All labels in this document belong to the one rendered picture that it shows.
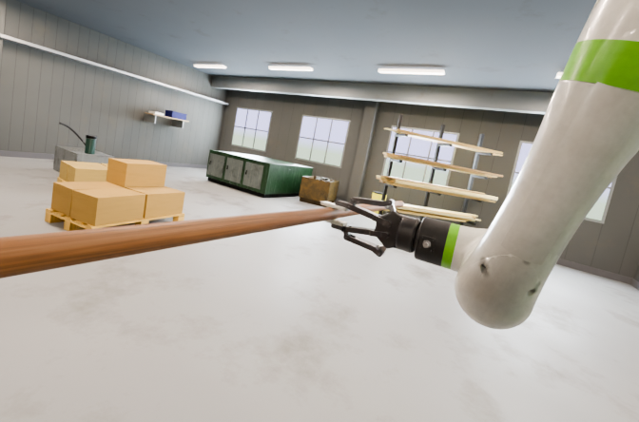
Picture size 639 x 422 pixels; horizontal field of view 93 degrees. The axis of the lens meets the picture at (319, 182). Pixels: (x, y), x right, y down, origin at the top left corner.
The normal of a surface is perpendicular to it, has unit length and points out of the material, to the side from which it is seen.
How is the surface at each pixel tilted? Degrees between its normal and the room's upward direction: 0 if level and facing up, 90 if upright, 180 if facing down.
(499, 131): 90
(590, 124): 104
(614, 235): 90
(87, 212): 90
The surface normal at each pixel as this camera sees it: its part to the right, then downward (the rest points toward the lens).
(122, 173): -0.42, 0.01
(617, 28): -0.91, -0.06
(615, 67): -0.77, 0.10
